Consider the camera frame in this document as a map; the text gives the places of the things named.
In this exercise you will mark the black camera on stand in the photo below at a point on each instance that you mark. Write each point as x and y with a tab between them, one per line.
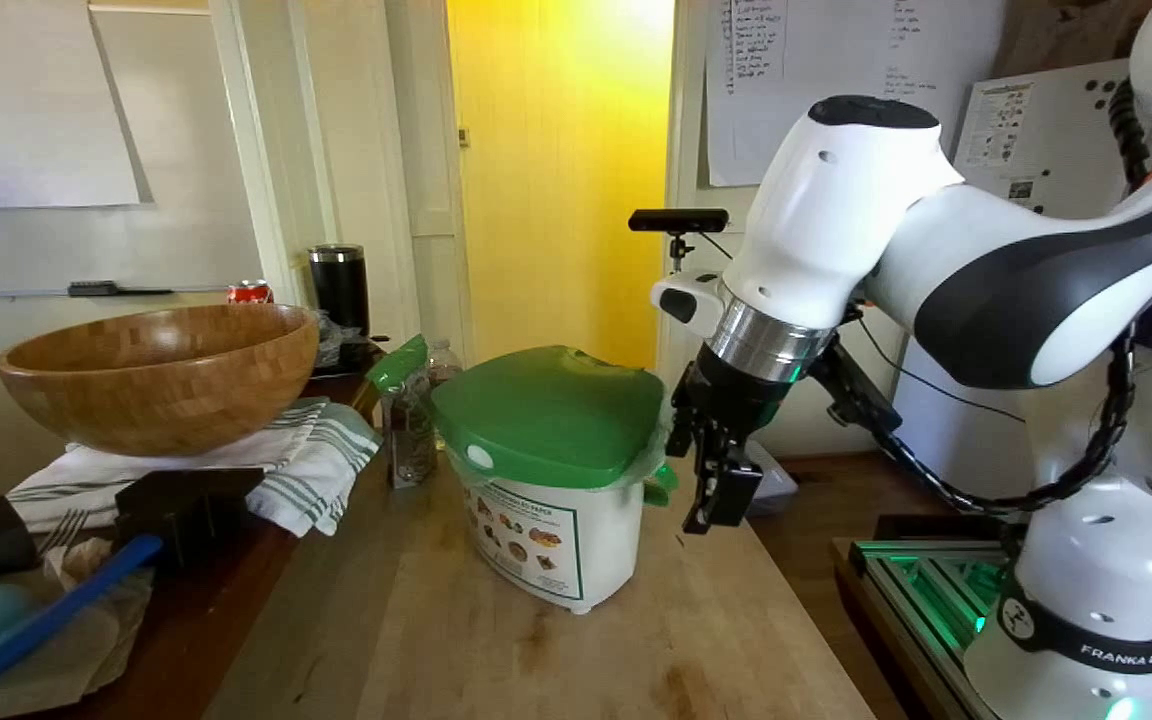
676	227

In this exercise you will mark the clear plastic water bottle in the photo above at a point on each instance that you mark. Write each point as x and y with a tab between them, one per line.
443	360

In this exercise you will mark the red soda can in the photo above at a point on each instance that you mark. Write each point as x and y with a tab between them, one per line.
249	293

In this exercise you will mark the black tumbler cup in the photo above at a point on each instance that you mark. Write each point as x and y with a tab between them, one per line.
342	285

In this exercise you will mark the large wooden bowl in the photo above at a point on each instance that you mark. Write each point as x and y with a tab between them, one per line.
169	381

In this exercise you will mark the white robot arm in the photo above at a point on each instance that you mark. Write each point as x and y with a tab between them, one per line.
867	205

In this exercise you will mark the blue plastic handle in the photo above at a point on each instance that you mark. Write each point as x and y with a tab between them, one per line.
39	627

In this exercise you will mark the paper sheet on wall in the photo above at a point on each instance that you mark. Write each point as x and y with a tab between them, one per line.
778	59

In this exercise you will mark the black whiteboard marker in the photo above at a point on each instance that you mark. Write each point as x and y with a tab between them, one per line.
114	288

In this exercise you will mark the striped white dish towel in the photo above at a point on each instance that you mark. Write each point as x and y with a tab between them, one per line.
305	463

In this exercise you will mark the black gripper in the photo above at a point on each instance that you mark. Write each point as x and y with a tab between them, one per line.
715	412

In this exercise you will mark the whiteboard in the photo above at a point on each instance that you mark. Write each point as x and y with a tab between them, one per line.
60	136

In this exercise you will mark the white bucket with green lid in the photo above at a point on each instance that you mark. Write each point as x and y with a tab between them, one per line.
559	456

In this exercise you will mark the green snack bag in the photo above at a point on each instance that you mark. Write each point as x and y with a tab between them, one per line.
404	417

